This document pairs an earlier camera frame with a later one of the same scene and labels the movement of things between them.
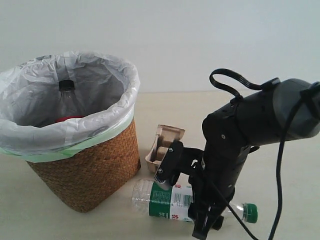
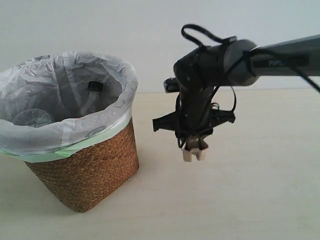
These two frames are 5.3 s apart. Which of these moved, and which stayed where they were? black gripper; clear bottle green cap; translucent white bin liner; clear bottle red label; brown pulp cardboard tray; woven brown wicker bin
Moved: clear bottle green cap; brown pulp cardboard tray; black gripper; clear bottle red label
Stayed: woven brown wicker bin; translucent white bin liner
